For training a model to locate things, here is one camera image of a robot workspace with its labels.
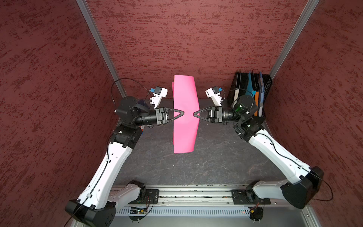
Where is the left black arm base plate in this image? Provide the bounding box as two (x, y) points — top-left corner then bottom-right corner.
(133, 189), (159, 205)

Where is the left aluminium corner post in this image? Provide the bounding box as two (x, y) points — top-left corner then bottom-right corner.
(76, 0), (127, 97)

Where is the white book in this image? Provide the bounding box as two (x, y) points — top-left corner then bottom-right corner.
(234, 73), (241, 101)

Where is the teal folder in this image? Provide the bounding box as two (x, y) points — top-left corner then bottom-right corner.
(246, 71), (256, 97)

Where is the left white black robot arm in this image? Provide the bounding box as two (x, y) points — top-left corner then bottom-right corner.
(65, 96), (184, 227)

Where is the controller board with wires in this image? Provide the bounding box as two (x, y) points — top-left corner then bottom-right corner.
(250, 203), (265, 222)
(129, 202), (154, 222)

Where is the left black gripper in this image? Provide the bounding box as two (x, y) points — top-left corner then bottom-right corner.
(133, 106), (183, 126)

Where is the pink rectangular paper sheet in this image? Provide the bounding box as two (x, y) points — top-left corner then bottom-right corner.
(173, 75), (199, 154)

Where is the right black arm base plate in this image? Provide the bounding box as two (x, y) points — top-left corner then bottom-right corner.
(231, 190), (271, 205)

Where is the aluminium corner post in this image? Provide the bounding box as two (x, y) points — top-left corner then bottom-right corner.
(270, 0), (320, 80)
(76, 0), (127, 97)

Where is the right aluminium corner post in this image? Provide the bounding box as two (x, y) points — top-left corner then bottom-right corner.
(270, 0), (320, 80)

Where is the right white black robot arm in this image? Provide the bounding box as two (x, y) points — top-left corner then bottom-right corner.
(193, 95), (324, 209)

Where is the right controller board with wires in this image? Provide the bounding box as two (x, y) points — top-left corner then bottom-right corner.
(250, 203), (265, 222)

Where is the black mesh file organizer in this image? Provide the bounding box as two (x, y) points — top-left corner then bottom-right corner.
(227, 71), (272, 117)

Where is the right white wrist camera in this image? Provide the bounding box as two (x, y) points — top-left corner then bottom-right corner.
(205, 86), (223, 107)

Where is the left controller board with wires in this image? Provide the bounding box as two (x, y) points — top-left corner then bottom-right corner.
(129, 202), (154, 222)

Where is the blue magazine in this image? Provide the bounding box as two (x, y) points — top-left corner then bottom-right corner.
(258, 72), (265, 117)

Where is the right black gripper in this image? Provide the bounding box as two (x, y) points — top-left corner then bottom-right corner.
(195, 104), (244, 122)

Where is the orange book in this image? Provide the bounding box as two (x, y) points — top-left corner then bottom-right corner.
(254, 91), (259, 116)

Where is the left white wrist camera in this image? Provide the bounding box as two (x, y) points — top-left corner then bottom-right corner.
(150, 86), (168, 110)

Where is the aluminium rail frame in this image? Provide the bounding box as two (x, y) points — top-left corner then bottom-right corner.
(70, 185), (322, 227)

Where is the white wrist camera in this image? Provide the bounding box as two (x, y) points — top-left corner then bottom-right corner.
(205, 86), (223, 107)
(150, 86), (168, 110)

